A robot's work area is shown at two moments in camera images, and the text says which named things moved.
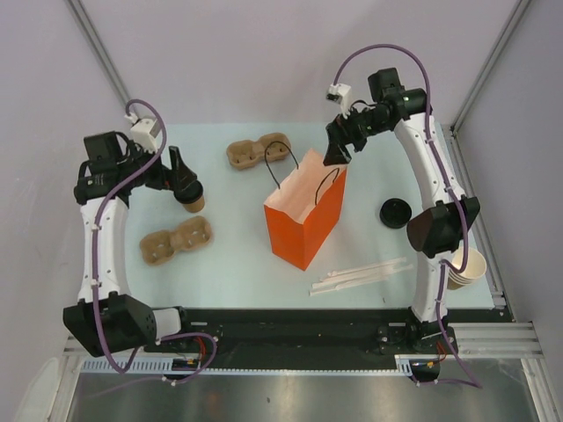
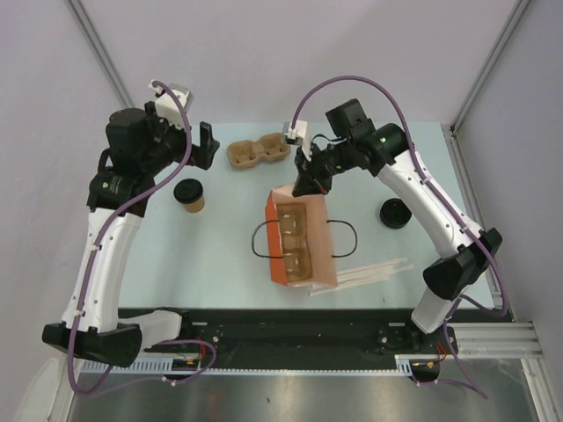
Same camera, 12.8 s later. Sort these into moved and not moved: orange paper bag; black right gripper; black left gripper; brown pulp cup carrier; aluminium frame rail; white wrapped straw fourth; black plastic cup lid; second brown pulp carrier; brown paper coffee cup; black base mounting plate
Moved: black right gripper; brown pulp cup carrier; black left gripper; orange paper bag
Not moved: black base mounting plate; brown paper coffee cup; aluminium frame rail; second brown pulp carrier; white wrapped straw fourth; black plastic cup lid
